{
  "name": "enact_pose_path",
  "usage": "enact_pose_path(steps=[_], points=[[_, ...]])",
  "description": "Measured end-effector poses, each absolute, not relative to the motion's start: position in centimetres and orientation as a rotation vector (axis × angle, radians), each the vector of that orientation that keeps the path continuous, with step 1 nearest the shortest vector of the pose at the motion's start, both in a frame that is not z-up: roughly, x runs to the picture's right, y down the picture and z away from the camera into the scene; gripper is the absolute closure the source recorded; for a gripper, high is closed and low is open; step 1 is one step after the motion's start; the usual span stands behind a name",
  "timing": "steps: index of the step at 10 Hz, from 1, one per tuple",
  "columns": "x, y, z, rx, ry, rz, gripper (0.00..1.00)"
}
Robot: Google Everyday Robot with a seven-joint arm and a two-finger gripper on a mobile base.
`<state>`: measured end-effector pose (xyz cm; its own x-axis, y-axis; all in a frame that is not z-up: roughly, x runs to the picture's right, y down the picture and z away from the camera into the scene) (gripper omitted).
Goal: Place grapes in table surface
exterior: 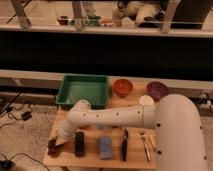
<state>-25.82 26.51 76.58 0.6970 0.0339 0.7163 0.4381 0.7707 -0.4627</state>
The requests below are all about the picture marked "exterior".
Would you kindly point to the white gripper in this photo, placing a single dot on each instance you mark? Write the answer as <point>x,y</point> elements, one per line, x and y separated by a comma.
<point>65,132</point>

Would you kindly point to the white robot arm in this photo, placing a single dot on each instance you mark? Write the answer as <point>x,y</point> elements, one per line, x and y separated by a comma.
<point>179,132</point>

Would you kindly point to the black rectangular block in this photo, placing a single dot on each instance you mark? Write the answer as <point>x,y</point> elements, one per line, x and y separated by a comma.
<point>79,144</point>

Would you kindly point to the black power adapter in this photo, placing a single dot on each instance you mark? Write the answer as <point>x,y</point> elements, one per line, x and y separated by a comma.
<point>26,115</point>

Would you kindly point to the blue sponge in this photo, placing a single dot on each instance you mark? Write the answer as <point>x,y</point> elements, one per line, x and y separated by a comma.
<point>105,147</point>

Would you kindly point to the green plastic tray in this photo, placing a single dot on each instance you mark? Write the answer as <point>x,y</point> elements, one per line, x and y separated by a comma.
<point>94,89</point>

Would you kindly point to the black knife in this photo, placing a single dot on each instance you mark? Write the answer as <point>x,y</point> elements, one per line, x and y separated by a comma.
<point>124,145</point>

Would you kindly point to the orange bowl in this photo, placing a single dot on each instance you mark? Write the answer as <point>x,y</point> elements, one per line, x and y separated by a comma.
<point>122,87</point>

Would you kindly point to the metal fork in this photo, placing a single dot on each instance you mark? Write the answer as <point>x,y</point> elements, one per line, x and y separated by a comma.
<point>143,137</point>

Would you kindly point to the small white dish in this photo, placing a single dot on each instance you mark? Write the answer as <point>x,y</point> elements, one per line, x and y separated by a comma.
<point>146,100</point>

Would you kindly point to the wooden utensil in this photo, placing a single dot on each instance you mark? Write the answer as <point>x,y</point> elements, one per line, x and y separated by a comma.
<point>152,140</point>

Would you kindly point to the purple bowl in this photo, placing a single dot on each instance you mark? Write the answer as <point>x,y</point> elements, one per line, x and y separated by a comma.
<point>157,90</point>

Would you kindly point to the dark red background bowl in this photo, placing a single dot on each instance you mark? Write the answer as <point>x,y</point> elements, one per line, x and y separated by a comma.
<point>63,20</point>

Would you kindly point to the green background container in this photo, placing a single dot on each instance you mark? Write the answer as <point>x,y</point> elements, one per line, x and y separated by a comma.
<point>93,21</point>

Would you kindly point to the stuffed plush toy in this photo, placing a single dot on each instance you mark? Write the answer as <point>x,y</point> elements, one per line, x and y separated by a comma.
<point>137,11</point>

